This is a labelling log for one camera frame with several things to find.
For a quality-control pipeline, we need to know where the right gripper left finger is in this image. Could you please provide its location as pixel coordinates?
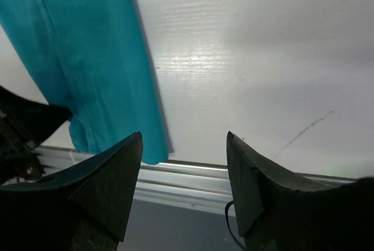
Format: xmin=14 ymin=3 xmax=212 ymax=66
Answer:
xmin=1 ymin=132 xmax=143 ymax=250

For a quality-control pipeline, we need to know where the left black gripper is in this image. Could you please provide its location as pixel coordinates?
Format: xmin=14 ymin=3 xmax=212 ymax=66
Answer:
xmin=1 ymin=87 xmax=72 ymax=184

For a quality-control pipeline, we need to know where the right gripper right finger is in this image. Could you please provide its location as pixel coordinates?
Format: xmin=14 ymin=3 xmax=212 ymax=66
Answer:
xmin=226 ymin=133 xmax=373 ymax=250

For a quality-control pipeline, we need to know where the teal t shirt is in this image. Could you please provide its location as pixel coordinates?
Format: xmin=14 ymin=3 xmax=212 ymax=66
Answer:
xmin=1 ymin=0 xmax=169 ymax=165

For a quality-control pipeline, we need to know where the aluminium rail frame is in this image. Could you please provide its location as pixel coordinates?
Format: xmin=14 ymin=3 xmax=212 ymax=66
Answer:
xmin=36 ymin=147 xmax=355 ymax=215

